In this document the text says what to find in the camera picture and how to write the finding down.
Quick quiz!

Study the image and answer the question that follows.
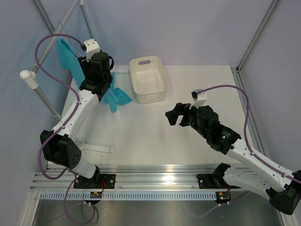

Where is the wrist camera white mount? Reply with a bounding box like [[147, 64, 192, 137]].
[[81, 39, 100, 62], [190, 89, 207, 109]]

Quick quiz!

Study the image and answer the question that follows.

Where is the aluminium mounting rail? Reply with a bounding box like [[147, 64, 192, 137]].
[[30, 164, 264, 190]]

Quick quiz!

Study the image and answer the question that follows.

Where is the white slotted cable duct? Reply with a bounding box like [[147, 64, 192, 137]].
[[40, 191, 217, 201]]

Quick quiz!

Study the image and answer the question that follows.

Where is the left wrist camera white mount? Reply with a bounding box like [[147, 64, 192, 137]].
[[81, 39, 100, 62]]

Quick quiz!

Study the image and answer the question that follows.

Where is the white plastic bin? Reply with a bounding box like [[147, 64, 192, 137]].
[[129, 56, 168, 104]]

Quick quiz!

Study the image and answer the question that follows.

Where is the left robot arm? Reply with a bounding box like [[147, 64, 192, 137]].
[[40, 51, 116, 189]]

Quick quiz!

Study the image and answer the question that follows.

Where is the turquoise t shirt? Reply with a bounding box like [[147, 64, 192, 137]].
[[55, 38, 132, 113]]

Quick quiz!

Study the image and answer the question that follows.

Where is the white clothes rack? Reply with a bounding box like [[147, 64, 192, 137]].
[[19, 0, 130, 155]]

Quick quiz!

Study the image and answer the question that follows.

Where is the aluminium frame post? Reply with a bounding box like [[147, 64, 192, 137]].
[[32, 0, 55, 33], [236, 0, 281, 73]]

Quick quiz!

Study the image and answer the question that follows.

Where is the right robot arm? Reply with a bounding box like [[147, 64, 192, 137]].
[[165, 103, 301, 215]]

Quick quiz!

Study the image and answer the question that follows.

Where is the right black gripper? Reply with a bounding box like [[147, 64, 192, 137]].
[[166, 101, 209, 139]]

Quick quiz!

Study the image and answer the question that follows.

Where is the light blue wire hanger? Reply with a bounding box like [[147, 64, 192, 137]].
[[59, 20, 81, 57]]

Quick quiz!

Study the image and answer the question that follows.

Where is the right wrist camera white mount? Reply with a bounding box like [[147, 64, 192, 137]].
[[190, 89, 207, 109]]

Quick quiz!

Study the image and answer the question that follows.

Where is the aluminium frame post left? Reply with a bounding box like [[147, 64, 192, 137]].
[[32, 0, 55, 33]]

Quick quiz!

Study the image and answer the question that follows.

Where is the aluminium frame post right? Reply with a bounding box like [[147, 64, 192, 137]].
[[236, 0, 281, 73]]

